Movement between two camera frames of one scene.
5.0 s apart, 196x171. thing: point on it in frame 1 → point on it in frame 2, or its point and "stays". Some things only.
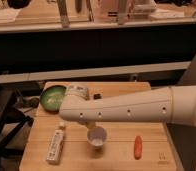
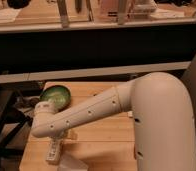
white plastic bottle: (55, 148) stays
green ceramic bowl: (51, 98) stays
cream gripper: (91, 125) → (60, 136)
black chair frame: (4, 126) stays
